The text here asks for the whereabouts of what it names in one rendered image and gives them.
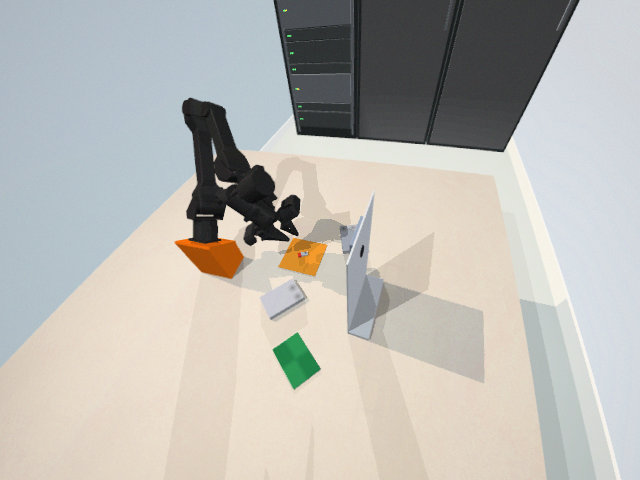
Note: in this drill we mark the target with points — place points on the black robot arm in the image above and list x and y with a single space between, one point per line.
207 121

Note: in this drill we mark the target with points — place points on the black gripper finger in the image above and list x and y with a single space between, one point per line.
289 227
275 235

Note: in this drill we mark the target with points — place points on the orange square marking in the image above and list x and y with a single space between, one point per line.
307 264

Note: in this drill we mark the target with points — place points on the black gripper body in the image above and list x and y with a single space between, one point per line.
262 216

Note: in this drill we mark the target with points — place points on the green square marker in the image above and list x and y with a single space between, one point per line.
296 360

